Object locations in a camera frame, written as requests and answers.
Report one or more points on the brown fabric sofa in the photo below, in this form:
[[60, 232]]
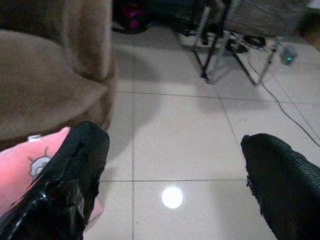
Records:
[[50, 67]]

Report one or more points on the pink printed pillow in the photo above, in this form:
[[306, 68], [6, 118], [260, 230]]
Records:
[[18, 170]]

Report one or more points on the grey woven fabric furniture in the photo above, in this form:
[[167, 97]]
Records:
[[262, 16]]

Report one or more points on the white power strip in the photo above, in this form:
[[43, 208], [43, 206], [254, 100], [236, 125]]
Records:
[[192, 37]]

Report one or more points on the black tripod stand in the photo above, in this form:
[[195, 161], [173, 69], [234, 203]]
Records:
[[212, 45]]

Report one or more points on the silver metal stand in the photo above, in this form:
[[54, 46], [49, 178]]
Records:
[[250, 52]]

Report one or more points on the magenta and black object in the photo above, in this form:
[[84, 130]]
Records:
[[131, 16]]

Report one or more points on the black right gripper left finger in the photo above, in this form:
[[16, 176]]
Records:
[[65, 185]]

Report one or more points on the small grey device green light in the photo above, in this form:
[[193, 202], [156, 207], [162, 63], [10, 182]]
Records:
[[288, 54]]

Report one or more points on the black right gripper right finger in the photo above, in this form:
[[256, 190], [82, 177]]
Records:
[[287, 185]]

